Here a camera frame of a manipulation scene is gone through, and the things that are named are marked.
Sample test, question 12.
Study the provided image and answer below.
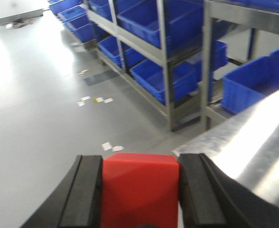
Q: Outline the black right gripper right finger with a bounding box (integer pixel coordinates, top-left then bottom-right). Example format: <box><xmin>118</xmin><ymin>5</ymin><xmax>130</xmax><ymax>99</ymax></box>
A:
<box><xmin>178</xmin><ymin>153</ymin><xmax>279</xmax><ymax>228</ymax></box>

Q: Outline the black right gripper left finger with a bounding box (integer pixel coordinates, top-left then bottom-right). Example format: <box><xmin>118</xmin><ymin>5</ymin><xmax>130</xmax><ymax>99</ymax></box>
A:
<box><xmin>22</xmin><ymin>155</ymin><xmax>103</xmax><ymax>228</ymax></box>

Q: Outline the red cube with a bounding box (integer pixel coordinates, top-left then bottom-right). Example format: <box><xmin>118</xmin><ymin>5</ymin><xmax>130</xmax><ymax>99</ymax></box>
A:
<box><xmin>101</xmin><ymin>152</ymin><xmax>180</xmax><ymax>228</ymax></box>

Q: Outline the blue crate beside table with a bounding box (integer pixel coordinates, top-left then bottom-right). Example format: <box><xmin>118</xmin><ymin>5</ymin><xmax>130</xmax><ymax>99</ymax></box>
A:
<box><xmin>221</xmin><ymin>57</ymin><xmax>279</xmax><ymax>114</ymax></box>

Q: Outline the blue bin lower rack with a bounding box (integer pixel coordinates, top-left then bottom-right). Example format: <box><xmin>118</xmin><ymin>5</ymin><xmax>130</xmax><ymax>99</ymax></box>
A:
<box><xmin>130</xmin><ymin>59</ymin><xmax>198</xmax><ymax>104</ymax></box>

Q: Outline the blue bin rack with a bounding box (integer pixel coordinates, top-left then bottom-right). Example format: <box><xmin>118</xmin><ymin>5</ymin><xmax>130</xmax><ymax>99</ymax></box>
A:
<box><xmin>130</xmin><ymin>59</ymin><xmax>198</xmax><ymax>104</ymax></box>
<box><xmin>117</xmin><ymin>0</ymin><xmax>204</xmax><ymax>50</ymax></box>

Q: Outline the steel storage rack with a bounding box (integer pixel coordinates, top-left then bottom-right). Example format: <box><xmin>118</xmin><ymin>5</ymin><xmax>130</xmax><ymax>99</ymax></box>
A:
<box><xmin>87</xmin><ymin>0</ymin><xmax>201</xmax><ymax>132</ymax></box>

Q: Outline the blue bin upper rack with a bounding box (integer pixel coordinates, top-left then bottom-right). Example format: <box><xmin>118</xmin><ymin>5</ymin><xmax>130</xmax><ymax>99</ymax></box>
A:
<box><xmin>117</xmin><ymin>0</ymin><xmax>204</xmax><ymax>50</ymax></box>

